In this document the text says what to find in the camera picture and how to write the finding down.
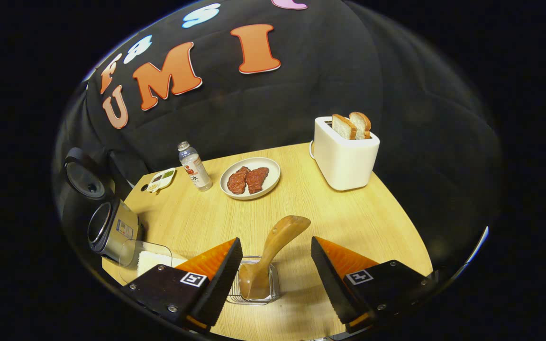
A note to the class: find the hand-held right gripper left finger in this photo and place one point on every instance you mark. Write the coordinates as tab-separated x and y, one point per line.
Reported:
216	284

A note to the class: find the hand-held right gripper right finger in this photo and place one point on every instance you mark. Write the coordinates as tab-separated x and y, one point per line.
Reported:
332	284

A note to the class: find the white rice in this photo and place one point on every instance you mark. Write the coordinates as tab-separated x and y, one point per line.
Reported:
152	263

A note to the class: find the wooden spoon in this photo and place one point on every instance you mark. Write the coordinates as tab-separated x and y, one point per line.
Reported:
277	237

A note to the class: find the dark grey rice cooker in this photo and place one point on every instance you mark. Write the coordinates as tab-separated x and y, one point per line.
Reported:
121	227

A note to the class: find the clear plastic rice container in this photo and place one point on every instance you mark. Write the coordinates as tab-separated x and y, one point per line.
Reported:
131	255

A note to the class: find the red meat piece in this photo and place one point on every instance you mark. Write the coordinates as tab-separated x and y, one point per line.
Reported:
238	182
257	179

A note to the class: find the clear drink bottle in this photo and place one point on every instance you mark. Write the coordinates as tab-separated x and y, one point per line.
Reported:
196	170

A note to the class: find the white divided sauce dish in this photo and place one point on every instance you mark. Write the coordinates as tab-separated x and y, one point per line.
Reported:
161	180

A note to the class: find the white toaster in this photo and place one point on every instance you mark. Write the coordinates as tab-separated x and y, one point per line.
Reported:
344	161

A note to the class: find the white plate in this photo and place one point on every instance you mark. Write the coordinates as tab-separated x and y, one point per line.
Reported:
273	173

